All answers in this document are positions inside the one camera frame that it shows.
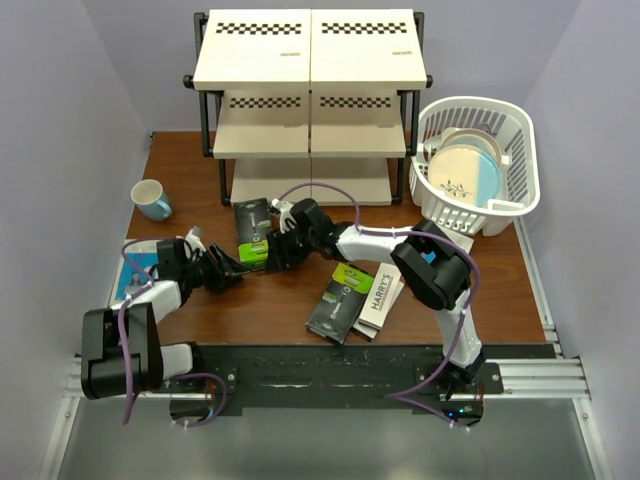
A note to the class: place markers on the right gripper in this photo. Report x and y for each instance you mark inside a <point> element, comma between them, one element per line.
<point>280,256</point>

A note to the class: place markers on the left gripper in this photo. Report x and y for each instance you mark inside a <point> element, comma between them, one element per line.
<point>226,271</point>

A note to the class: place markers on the black green razor box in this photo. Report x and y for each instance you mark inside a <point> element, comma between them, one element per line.
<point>253,224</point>

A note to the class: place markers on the black green razor package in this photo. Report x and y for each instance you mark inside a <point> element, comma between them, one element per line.
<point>340,303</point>

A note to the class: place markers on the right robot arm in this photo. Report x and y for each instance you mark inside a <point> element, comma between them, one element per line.
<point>439,273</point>

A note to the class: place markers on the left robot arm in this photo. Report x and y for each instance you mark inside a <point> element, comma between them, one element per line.
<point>121,351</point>

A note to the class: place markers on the white three-tier shelf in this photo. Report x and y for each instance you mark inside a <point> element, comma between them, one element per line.
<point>293,98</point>

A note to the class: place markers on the blue booklet at left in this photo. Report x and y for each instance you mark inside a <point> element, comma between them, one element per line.
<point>131,275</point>

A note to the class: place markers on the white Harry's razor box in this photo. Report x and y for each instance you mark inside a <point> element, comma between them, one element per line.
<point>386,288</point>

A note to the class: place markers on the blue ceramic mug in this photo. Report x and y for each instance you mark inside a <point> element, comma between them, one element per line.
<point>150,198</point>

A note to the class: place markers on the blue razor package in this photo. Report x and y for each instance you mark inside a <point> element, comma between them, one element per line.
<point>462,242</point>

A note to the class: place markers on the beige and blue plate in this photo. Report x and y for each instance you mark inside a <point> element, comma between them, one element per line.
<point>466,166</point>

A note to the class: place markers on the white plastic basket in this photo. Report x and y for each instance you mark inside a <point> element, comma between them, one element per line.
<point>513,130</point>

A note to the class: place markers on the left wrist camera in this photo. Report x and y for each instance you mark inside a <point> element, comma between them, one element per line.
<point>194,240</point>

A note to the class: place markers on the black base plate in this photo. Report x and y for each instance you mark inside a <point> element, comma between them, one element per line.
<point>232,378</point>

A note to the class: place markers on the aluminium rail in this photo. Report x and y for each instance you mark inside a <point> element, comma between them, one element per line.
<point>356,412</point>

